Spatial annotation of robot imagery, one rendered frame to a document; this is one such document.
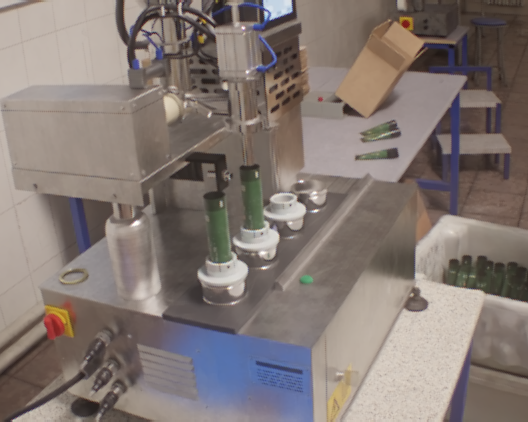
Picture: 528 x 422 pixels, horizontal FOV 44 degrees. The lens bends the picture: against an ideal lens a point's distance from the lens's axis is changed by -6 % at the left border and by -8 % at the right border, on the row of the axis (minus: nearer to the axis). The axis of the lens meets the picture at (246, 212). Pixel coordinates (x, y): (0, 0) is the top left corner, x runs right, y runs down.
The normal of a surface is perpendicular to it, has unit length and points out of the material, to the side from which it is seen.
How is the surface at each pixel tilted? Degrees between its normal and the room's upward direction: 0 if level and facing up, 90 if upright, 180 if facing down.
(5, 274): 90
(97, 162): 90
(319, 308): 0
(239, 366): 90
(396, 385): 0
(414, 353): 0
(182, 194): 90
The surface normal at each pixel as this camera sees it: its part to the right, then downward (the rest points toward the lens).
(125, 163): -0.44, 0.40
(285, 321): -0.08, -0.91
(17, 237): 0.89, 0.11
